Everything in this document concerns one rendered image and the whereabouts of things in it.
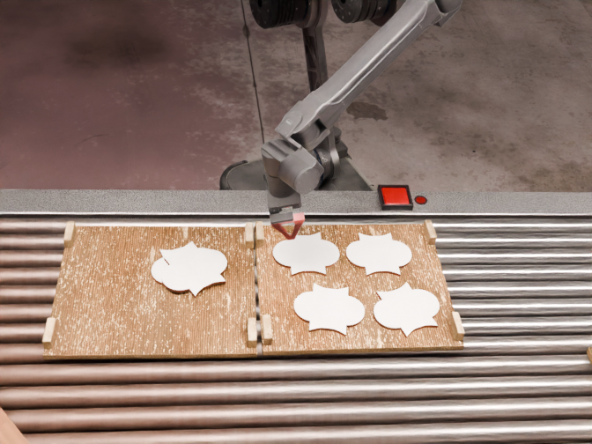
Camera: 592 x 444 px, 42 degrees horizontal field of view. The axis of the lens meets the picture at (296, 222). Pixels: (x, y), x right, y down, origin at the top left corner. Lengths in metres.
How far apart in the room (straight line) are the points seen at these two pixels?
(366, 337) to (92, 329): 0.55
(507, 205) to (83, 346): 1.06
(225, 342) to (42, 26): 2.99
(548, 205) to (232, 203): 0.78
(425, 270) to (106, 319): 0.69
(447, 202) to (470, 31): 2.65
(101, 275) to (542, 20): 3.56
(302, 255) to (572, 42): 3.17
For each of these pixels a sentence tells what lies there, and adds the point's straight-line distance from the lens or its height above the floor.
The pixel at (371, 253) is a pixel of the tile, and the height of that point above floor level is 0.94.
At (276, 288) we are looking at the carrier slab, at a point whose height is 0.94.
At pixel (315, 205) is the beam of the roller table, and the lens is 1.87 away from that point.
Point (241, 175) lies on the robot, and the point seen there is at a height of 0.24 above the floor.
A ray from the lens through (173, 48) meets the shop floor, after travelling 4.09.
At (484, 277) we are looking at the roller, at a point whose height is 0.91.
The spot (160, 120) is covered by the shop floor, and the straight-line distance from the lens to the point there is 3.61.
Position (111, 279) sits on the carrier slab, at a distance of 1.68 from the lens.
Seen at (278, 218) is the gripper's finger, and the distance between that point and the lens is 1.53.
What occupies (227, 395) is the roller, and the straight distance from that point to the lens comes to 1.52.
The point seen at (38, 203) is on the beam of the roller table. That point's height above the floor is 0.92.
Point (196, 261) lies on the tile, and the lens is 1.68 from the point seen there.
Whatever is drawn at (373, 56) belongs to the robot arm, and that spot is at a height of 1.39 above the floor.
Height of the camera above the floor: 2.19
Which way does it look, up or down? 45 degrees down
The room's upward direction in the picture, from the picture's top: 6 degrees clockwise
